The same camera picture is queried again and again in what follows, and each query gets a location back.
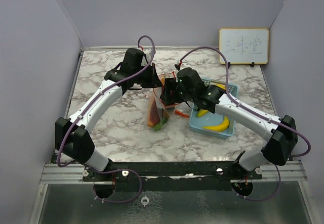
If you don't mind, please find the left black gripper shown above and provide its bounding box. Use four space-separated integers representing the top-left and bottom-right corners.
133 63 163 88

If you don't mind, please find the clear orange zip bag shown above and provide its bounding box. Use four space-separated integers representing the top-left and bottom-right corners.
175 110 190 118
146 71 180 131

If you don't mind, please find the red orange papaya slice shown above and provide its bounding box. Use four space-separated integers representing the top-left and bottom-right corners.
146 87 169 129

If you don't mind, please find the green leaf vegetable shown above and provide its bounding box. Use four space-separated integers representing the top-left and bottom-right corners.
152 117 169 131

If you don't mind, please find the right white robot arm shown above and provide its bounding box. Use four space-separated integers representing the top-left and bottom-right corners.
160 68 298 179

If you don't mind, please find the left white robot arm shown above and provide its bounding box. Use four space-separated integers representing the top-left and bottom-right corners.
55 48 162 181

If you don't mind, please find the yellow banana bunch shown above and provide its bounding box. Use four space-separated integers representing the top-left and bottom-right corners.
197 83 225 117

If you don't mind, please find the blue plastic basket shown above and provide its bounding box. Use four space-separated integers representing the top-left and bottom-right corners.
188 77 240 141

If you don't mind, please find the single yellow banana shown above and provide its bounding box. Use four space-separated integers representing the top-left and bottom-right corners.
203 116 229 132

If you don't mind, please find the small whiteboard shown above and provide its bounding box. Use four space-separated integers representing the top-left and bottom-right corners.
218 27 269 66

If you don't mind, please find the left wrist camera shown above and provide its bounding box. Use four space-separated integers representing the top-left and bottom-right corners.
137 47 155 64

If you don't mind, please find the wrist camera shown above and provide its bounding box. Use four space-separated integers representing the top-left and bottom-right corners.
137 47 155 64
174 60 183 71

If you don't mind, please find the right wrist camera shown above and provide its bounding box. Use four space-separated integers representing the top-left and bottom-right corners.
174 60 183 71

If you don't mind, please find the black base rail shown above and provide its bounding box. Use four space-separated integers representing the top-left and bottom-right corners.
83 161 262 192

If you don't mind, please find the white ring pull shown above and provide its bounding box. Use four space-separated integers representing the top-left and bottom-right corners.
141 196 149 207

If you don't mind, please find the aluminium extrusion rail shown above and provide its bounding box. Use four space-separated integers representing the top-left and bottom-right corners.
40 161 308 184

